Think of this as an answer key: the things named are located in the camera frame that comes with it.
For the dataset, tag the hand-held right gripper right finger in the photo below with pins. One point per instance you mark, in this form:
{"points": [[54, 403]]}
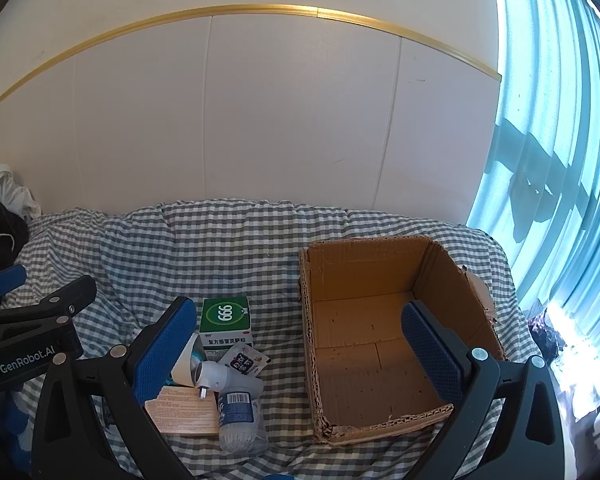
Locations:
{"points": [[430, 347]]}

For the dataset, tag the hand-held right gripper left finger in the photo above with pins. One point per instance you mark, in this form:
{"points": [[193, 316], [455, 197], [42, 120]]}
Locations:
{"points": [[165, 347]]}

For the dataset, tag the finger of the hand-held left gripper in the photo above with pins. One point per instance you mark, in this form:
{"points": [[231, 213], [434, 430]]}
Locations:
{"points": [[55, 305], [2, 280]]}

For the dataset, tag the brown cardboard box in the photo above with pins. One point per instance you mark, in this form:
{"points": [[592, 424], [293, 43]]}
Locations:
{"points": [[370, 320]]}

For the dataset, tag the green white medicine box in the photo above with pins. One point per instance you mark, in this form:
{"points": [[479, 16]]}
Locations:
{"points": [[225, 315]]}

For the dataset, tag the white light bulb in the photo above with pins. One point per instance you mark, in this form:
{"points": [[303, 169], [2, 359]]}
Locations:
{"points": [[215, 375]]}

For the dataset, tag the small wooden board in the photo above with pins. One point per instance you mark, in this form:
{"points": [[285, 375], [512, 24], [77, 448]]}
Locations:
{"points": [[185, 410]]}

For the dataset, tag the blue white patterned clothing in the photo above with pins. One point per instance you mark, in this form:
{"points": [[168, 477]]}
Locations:
{"points": [[5, 420]]}

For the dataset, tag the white printed sachet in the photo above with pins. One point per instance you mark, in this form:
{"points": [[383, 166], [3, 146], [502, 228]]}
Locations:
{"points": [[245, 360]]}

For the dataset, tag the white crumpled cloth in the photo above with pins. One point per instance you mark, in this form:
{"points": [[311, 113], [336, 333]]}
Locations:
{"points": [[0, 180]]}

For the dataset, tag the grey white checkered blanket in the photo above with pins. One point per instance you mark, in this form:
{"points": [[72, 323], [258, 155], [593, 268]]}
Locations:
{"points": [[230, 260]]}

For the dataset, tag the dark purple cloth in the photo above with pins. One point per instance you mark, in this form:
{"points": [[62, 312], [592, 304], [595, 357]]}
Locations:
{"points": [[545, 335]]}

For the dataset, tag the light blue curtain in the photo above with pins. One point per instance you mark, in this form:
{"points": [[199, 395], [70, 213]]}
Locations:
{"points": [[555, 110]]}

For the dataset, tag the gold wall trim strip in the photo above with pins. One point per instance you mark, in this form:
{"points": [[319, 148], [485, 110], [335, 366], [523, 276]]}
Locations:
{"points": [[260, 8]]}

